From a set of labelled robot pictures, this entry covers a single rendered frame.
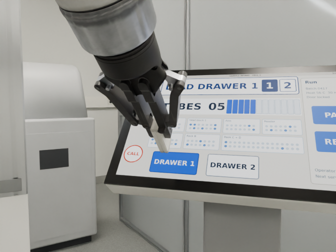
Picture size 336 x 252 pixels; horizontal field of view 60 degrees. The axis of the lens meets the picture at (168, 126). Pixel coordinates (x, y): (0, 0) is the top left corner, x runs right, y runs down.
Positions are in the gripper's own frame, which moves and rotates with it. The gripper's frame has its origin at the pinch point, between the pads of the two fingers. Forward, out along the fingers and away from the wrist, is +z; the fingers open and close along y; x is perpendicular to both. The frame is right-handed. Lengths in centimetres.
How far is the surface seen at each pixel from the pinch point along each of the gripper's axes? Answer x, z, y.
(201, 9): -128, 60, 18
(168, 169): 1.5, 9.6, 0.6
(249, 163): -1.0, 9.6, -14.2
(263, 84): -20.6, 9.6, -16.2
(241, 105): -14.6, 9.6, -12.0
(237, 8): -112, 50, -4
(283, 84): -20.4, 9.5, -20.2
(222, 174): 1.6, 9.6, -9.6
